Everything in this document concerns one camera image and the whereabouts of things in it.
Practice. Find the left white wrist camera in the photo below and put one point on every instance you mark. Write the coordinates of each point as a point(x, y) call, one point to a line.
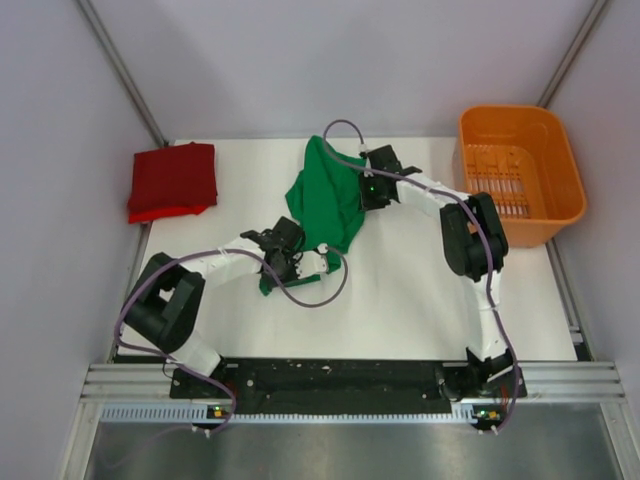
point(312, 262)

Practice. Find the green t shirt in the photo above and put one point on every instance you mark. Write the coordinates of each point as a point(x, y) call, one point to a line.
point(325, 197)

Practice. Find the left corner metal post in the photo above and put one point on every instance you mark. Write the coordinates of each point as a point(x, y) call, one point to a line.
point(118, 66)

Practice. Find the orange plastic basket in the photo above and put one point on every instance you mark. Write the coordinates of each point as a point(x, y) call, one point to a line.
point(522, 157)

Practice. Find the right corner metal post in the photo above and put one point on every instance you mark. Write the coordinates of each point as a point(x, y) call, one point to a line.
point(595, 15)

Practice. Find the folded red t shirt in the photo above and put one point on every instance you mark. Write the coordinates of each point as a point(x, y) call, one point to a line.
point(171, 182)

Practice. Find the aluminium frame rail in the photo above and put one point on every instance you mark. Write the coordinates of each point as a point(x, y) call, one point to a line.
point(546, 382)

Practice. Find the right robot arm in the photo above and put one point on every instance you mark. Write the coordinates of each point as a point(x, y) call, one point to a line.
point(474, 246)

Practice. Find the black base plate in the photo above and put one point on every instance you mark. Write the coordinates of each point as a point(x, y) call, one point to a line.
point(348, 386)

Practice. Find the grey slotted cable duct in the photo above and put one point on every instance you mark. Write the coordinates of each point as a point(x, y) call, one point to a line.
point(206, 414)

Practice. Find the corner metal post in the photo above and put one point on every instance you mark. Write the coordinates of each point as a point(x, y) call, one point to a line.
point(595, 15)
point(118, 66)

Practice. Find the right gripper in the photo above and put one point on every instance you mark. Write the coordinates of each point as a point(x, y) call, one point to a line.
point(366, 203)

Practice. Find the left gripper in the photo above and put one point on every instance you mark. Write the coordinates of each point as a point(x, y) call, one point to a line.
point(292, 275)

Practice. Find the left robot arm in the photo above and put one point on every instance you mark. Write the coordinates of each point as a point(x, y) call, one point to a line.
point(164, 305)

